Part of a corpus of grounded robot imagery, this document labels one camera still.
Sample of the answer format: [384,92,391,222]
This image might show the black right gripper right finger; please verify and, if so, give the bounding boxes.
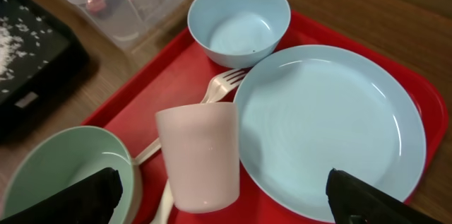
[326,169,441,224]

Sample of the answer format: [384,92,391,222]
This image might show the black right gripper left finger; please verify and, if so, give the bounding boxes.
[1,167,123,224]

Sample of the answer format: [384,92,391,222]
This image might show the green bowl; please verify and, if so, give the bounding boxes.
[2,126,143,223]

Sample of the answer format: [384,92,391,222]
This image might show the black food waste bin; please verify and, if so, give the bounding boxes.
[1,0,89,138]

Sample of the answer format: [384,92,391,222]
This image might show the clear plastic waste bin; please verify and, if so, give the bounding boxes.
[28,0,201,52]

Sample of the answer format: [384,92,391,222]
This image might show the white plastic spoon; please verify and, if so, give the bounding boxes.
[150,181,174,224]

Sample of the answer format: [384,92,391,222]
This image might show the light blue plate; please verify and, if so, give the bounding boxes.
[234,45,427,223]

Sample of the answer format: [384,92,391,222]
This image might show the pink plastic cup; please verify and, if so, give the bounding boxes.
[155,102,240,213]

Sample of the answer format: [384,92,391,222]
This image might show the red plastic tray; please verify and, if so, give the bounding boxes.
[84,11,449,224]

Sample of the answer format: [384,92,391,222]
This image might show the white rice grains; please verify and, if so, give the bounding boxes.
[0,0,54,94]

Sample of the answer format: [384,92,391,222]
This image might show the white plastic fork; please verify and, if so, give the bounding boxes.
[132,68,250,167]

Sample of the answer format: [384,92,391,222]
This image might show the light blue bowl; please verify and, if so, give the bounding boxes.
[187,0,291,69]

